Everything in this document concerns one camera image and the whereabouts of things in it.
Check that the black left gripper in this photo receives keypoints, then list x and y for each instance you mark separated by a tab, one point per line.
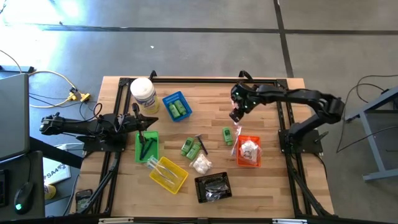
132	121

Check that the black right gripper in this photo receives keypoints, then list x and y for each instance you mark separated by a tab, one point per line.
245	96

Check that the small green shampoo bottle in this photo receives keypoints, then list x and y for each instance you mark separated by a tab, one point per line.
173	110
180	106
187	146
194	151
228	136

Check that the dark blue razor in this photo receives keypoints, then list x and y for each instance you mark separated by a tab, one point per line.
202	143
143	151
151	145

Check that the clear bag of cotton balls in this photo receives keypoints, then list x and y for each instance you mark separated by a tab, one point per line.
247	146
252	156
201	164

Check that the toothbrush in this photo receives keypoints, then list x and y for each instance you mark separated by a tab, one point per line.
169	175
236	140
160	165

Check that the clear bag of black items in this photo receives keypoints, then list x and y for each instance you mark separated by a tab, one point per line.
214	195
214	185

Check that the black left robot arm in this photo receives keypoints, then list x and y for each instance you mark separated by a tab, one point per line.
87	126

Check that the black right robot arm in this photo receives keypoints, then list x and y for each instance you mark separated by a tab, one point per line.
304	96

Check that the green plastic basket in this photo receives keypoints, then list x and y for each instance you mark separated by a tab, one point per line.
154	135

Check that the Lysol wipes canister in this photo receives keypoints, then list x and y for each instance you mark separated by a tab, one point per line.
143	93

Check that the blue plastic basket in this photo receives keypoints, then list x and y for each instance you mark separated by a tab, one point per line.
168	99

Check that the orange plastic basket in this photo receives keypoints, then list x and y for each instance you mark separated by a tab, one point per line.
241	162

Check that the yellow plastic basket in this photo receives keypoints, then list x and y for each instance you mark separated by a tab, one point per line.
177	186

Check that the white flat object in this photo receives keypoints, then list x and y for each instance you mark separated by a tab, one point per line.
70	146

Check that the black plastic basket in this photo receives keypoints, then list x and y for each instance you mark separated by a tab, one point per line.
199	193

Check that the small black device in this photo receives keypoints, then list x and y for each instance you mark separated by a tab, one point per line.
83	197

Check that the white printed booklet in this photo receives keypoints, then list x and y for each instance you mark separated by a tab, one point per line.
56	171

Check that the yellow round object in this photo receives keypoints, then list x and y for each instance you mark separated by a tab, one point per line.
49	192

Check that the dark side desk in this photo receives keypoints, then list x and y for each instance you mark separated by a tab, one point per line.
35	186

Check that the computer monitor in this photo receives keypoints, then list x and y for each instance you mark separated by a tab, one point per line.
12	115

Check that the table with blue-grey legs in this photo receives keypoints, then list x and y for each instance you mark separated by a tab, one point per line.
371	143

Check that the black computer mouse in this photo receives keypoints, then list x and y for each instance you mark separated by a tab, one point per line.
23	197

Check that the black keyboard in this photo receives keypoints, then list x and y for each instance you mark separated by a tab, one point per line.
2	188

